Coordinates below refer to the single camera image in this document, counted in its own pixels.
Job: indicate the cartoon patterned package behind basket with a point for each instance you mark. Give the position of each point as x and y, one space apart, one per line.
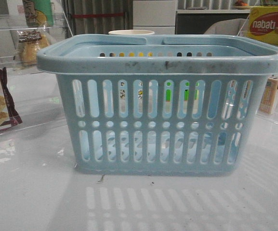
137 98

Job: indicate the green white package behind basket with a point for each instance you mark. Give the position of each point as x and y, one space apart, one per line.
186 85

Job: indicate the light blue plastic basket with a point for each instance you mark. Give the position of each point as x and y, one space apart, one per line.
232 73

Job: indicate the bagged bread on shelf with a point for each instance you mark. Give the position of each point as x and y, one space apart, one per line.
29 43

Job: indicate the white paper cup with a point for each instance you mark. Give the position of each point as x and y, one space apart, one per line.
132 32

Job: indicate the white cabinet in background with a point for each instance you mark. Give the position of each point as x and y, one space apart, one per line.
154 15

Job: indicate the clear acrylic left shelf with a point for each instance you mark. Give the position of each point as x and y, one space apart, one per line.
11 24

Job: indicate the beige chair in background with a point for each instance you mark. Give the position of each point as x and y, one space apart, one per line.
228 27

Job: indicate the small beige carton box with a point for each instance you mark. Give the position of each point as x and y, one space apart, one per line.
269 99

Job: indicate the green illustrated snack bag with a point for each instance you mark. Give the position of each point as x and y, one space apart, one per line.
38 13

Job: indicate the yellow nabati wafer box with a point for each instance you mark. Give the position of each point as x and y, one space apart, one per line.
263 24

